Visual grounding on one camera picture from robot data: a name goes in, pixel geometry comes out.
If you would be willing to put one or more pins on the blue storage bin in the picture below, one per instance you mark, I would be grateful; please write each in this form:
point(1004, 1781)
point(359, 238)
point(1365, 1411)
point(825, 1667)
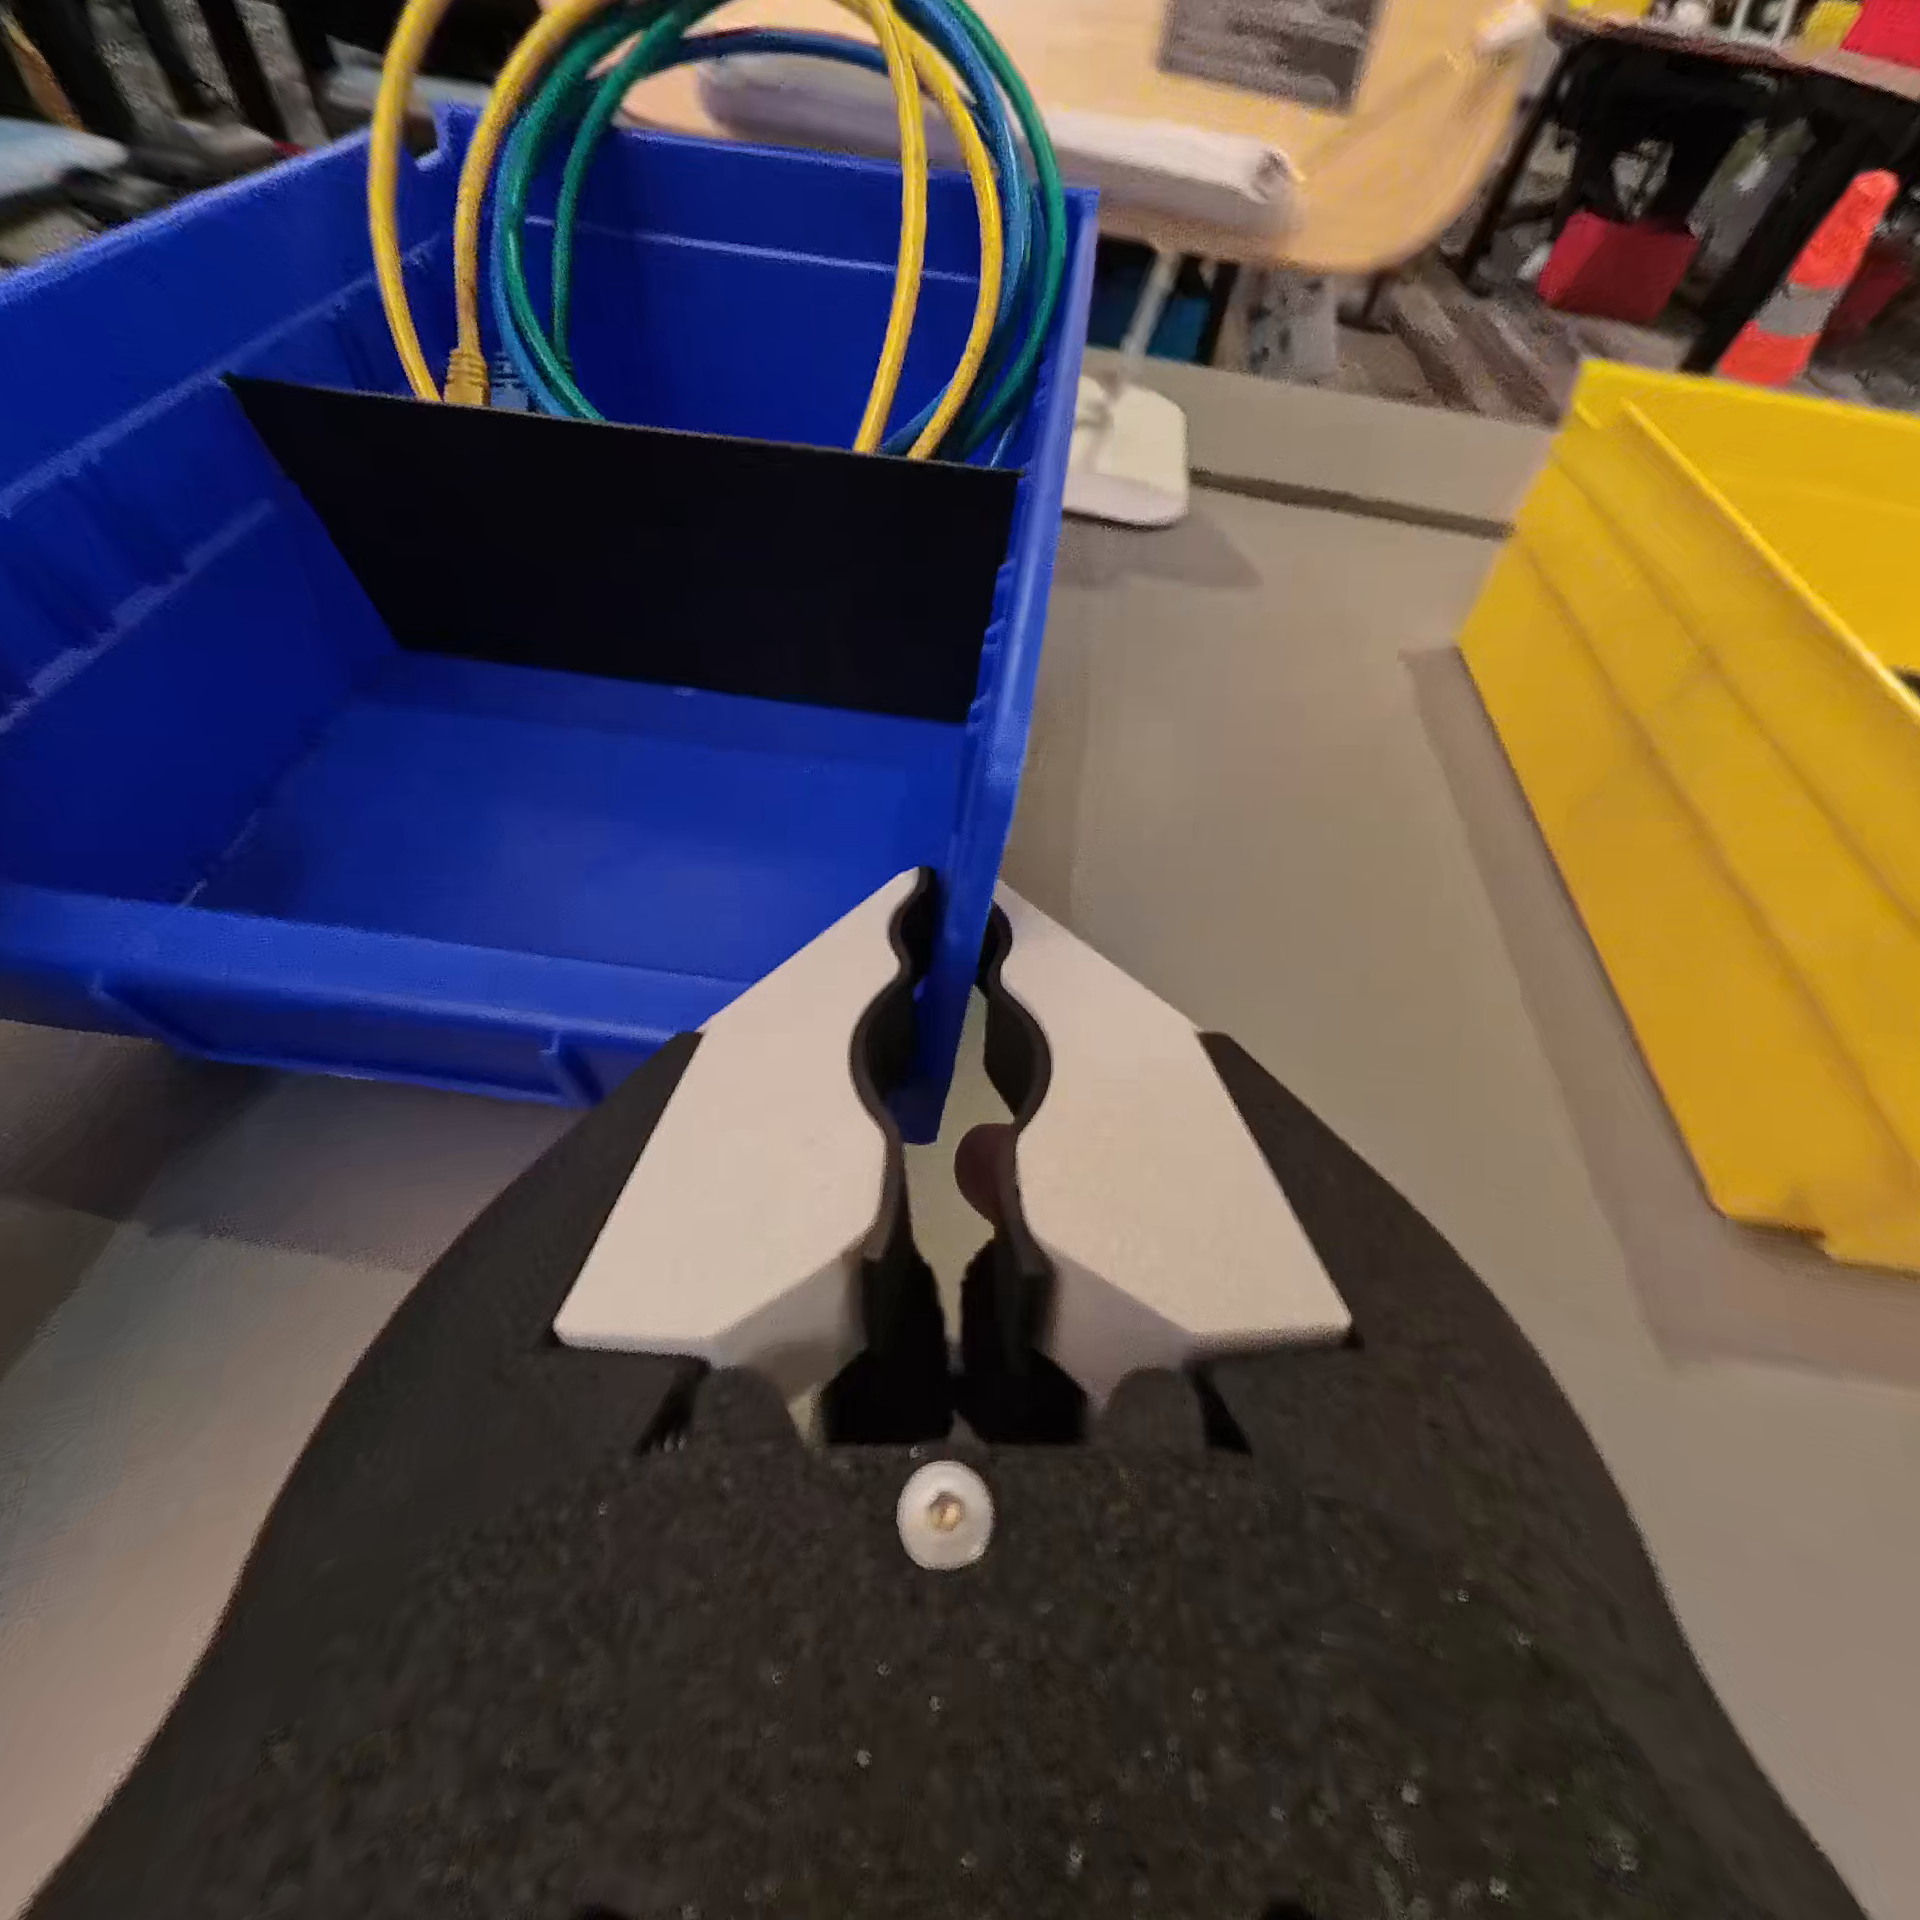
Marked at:
point(573, 842)

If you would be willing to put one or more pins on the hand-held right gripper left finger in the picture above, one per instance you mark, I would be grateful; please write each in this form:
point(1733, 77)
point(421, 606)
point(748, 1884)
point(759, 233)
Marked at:
point(749, 1168)

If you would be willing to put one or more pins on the black bin divider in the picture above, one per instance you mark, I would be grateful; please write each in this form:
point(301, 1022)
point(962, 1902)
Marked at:
point(677, 572)

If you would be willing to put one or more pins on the wooden stand with white base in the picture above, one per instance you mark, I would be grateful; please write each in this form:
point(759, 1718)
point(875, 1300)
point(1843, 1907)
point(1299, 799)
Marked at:
point(1411, 151)

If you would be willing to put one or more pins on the orange traffic cone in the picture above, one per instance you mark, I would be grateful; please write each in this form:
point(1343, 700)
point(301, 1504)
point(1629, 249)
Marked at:
point(1809, 282)

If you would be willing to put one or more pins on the dark work table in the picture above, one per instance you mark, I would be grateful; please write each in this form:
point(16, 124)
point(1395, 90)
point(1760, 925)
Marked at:
point(1679, 56)

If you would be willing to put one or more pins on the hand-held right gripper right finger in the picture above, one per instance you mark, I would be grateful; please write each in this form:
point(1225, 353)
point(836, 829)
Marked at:
point(1167, 1187)

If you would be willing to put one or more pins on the red box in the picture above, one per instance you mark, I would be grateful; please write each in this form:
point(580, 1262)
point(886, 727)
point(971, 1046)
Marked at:
point(1613, 273)

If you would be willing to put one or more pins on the yellow storage bin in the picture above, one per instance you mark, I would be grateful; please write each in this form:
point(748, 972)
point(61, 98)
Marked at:
point(1696, 781)

